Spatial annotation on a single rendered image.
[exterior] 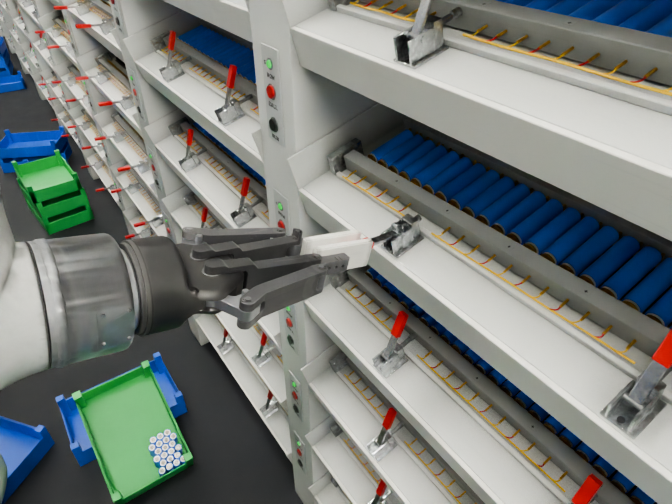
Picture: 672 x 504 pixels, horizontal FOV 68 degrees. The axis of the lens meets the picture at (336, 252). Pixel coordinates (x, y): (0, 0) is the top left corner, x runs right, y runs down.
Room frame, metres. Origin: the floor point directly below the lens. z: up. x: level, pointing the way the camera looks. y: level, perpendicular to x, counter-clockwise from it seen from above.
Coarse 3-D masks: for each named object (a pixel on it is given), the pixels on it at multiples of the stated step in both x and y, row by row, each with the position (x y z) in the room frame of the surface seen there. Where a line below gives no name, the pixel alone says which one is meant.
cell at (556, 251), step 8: (576, 224) 0.41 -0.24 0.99; (584, 224) 0.41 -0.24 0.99; (592, 224) 0.41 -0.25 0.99; (568, 232) 0.40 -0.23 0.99; (576, 232) 0.40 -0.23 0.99; (584, 232) 0.40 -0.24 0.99; (592, 232) 0.40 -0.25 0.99; (560, 240) 0.39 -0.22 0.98; (568, 240) 0.39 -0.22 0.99; (576, 240) 0.39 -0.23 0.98; (584, 240) 0.40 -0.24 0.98; (552, 248) 0.39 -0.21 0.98; (560, 248) 0.38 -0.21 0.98; (568, 248) 0.39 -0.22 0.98; (576, 248) 0.39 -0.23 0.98; (552, 256) 0.38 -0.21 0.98; (560, 256) 0.38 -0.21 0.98
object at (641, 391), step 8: (664, 344) 0.24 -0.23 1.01; (656, 352) 0.24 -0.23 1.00; (664, 352) 0.24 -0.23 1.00; (656, 360) 0.24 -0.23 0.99; (664, 360) 0.23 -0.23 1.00; (648, 368) 0.24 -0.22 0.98; (656, 368) 0.23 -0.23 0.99; (664, 368) 0.23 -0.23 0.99; (648, 376) 0.23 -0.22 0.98; (656, 376) 0.23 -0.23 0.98; (640, 384) 0.23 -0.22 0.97; (648, 384) 0.23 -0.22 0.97; (656, 384) 0.23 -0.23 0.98; (632, 392) 0.23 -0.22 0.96; (640, 392) 0.23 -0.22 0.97; (648, 392) 0.23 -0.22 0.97; (640, 400) 0.23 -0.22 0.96
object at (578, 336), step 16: (384, 208) 0.51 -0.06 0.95; (432, 240) 0.44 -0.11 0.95; (464, 256) 0.41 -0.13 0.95; (480, 272) 0.39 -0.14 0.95; (512, 288) 0.36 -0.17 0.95; (528, 304) 0.34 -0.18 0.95; (560, 320) 0.32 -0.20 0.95; (576, 336) 0.30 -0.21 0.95; (608, 352) 0.28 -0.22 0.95; (624, 368) 0.26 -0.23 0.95
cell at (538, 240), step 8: (568, 208) 0.44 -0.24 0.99; (560, 216) 0.43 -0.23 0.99; (568, 216) 0.42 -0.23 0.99; (576, 216) 0.42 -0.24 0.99; (552, 224) 0.42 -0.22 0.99; (560, 224) 0.42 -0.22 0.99; (568, 224) 0.42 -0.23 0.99; (544, 232) 0.41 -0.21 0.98; (552, 232) 0.41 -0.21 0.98; (560, 232) 0.41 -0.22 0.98; (528, 240) 0.40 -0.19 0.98; (536, 240) 0.40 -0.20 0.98; (544, 240) 0.40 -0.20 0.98; (552, 240) 0.40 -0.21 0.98; (536, 248) 0.40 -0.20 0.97; (544, 248) 0.40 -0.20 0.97
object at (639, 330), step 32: (352, 160) 0.58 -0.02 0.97; (384, 192) 0.53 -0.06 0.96; (416, 192) 0.50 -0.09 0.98; (448, 224) 0.45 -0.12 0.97; (480, 224) 0.43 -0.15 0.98; (512, 256) 0.38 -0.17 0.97; (544, 288) 0.35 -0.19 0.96; (576, 288) 0.33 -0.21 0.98; (608, 320) 0.30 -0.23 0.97; (640, 320) 0.29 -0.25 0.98
